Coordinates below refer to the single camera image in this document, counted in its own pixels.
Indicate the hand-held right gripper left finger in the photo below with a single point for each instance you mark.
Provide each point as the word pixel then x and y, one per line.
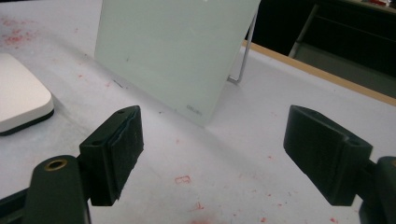
pixel 112 155

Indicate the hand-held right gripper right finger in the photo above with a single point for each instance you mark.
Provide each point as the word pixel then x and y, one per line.
pixel 323 152

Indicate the white flat box, black base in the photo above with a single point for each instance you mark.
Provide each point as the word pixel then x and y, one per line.
pixel 21 93

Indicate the white box with wheel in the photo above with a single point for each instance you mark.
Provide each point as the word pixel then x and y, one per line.
pixel 174 53

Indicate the dark metal frame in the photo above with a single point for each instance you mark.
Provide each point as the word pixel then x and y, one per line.
pixel 339 31

